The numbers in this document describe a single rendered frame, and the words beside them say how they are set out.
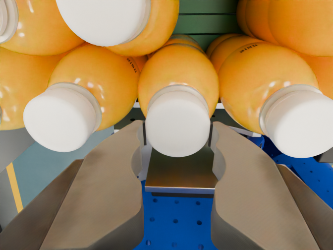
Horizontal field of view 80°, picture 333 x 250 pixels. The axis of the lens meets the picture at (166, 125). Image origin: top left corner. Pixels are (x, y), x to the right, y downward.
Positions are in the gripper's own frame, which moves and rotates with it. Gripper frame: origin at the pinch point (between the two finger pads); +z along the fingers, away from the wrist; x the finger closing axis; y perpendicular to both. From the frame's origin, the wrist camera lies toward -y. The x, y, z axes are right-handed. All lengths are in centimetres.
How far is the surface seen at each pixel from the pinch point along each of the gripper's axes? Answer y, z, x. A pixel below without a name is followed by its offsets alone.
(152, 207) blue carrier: 17.9, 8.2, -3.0
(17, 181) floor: 119, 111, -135
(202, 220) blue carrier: 17.9, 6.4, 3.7
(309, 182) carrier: 42, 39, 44
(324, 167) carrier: 41, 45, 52
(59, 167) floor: 103, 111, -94
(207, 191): 11.5, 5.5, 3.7
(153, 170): 11.0, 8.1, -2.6
